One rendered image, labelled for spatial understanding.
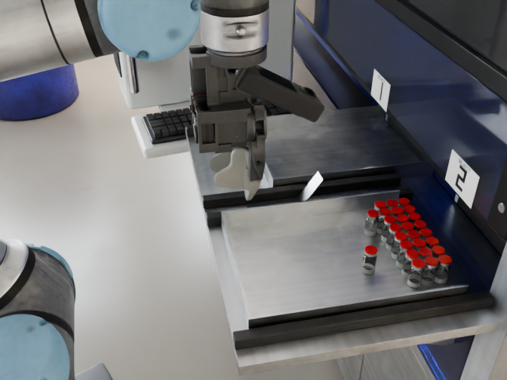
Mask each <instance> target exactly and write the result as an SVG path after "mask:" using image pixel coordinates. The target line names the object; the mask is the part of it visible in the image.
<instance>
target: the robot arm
mask: <svg viewBox="0 0 507 380"><path fill-rule="evenodd" d="M199 23H200V28H201V43H202V44H200V45H190V46H189V67H190V78H191V87H190V95H191V105H189V109H190V110H192V111H191V116H192V126H193V130H194V135H195V141H196V143H198V144H199V153H206V152H215V154H216V153H220V154H218V155H216V156H214V157H213V158H211V160H210V168H211V169H212V170H213V171H214V172H217V173H216V174H215V175H214V182H215V184H216V185H218V186H220V187H227V188H242V189H244V193H245V197H246V200H247V201H249V200H251V199H252V198H253V196H254V195H255V194H256V192H257V190H258V188H259V187H260V184H261V182H262V179H263V173H264V168H265V161H266V137H267V115H266V107H265V106H264V103H265V102H268V103H271V104H273V105H275V106H277V107H280V108H282V109H284V110H287V111H289V112H291V113H293V114H294V115H296V116H298V117H302V118H305V119H306V120H309V121H311V122H316V121H317V120H318V119H319V118H320V116H321V114H322V113H323V111H324V105H323V104H322V102H321V101H320V100H319V98H318V97H317V95H316V93H315V92H314V91H313V90H312V89H310V88H308V87H303V86H300V85H298V84H296V83H294V82H292V81H290V80H288V79H286V78H283V77H281V76H280V75H277V74H275V73H274V72H271V71H269V70H267V69H264V68H263V67H261V66H258V65H259V64H261V63H262V62H264V61H265V60H266V58H267V43H268V41H269V0H0V82H1V81H7V80H10V79H13V78H19V77H22V76H25V75H31V74H34V73H37V72H43V71H46V70H49V69H55V68H58V67H61V66H67V65H70V64H73V63H79V62H82V61H85V60H91V59H95V58H97V57H102V56H107V55H110V54H116V53H118V52H123V53H125V54H127V55H128V56H130V57H133V58H137V59H139V60H146V61H159V60H165V59H168V58H170V57H173V56H175V55H176V54H178V53H179V52H181V51H182V50H183V49H184V48H185V47H186V46H187V45H188V44H189V43H190V42H191V40H192V39H193V38H194V36H195V34H196V32H197V30H198V26H199ZM214 139H215V142H214ZM75 298H76V288H75V281H74V278H73V274H72V270H71V268H70V266H69V264H68V262H67V261H66V260H65V259H64V258H63V257H62V256H61V255H60V254H59V253H57V252H56V251H54V250H52V249H51V248H49V247H45V246H42V245H41V246H40V247H35V246H34V244H25V243H24V242H22V241H21V240H18V239H12V240H6V241H3V240H2V239H1V238H0V380H75V370H74V355H75V348H74V341H75Z"/></svg>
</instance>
